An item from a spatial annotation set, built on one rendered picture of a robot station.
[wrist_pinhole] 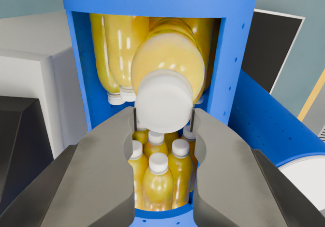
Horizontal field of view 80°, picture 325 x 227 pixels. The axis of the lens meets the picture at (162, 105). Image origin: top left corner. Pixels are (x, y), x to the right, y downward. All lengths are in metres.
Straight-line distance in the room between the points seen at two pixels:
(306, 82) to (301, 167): 1.29
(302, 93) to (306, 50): 0.36
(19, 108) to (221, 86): 0.30
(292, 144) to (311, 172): 0.09
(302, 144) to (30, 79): 0.72
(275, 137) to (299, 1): 1.13
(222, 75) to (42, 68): 0.28
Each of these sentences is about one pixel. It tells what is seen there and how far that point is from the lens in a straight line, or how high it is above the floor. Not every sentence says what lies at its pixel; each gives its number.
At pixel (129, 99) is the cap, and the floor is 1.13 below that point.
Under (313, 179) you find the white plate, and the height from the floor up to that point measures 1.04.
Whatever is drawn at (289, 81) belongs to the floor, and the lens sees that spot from 1.86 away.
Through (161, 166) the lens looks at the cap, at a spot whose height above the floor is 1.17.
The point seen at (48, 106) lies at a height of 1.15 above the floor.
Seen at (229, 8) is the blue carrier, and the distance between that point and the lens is 0.25.
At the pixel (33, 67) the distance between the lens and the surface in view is 0.37.
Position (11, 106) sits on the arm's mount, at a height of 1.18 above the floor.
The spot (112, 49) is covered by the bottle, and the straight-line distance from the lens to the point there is 0.33.
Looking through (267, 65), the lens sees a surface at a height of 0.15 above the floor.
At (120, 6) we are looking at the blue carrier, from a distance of 0.22.
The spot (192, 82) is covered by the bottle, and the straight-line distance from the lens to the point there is 0.15.
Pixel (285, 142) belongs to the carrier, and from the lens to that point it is 0.75.
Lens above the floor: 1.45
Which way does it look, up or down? 61 degrees down
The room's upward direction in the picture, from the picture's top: 180 degrees clockwise
